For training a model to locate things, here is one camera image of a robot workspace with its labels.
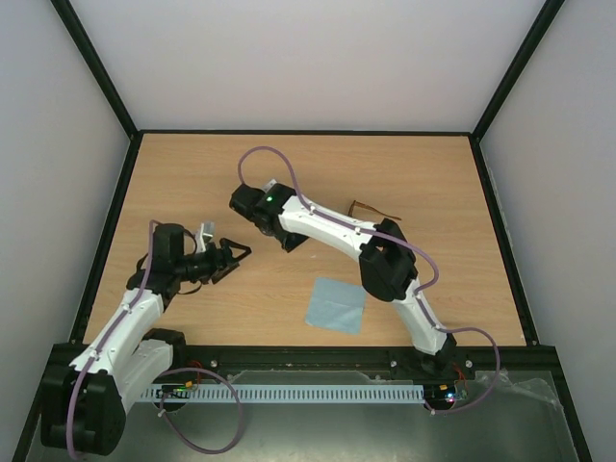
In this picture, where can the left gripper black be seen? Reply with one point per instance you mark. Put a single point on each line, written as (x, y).
(217, 261)

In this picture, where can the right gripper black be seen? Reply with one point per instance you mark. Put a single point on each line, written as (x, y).
(239, 203)

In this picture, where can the light blue cleaning cloth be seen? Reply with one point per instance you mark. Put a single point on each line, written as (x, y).
(336, 306)

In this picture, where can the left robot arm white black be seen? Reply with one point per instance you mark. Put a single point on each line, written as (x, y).
(86, 401)

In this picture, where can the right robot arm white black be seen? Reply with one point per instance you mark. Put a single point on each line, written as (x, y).
(387, 263)

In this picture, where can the brown sunglasses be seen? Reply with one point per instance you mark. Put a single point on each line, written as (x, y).
(355, 204)

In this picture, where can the left controller board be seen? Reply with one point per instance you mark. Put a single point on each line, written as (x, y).
(177, 390)

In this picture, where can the controller board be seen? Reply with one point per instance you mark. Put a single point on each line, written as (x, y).
(177, 390)
(445, 394)

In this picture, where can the right controller board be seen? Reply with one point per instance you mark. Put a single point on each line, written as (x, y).
(445, 394)

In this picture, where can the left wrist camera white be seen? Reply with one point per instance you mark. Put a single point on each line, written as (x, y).
(206, 235)

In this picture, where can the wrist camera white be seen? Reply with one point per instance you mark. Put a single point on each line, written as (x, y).
(206, 235)
(269, 185)

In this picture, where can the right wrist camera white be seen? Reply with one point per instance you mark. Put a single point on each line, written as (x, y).
(269, 185)

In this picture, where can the white slotted cable duct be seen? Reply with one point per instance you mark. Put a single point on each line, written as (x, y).
(306, 394)

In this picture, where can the black aluminium frame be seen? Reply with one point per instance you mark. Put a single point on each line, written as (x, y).
(533, 356)

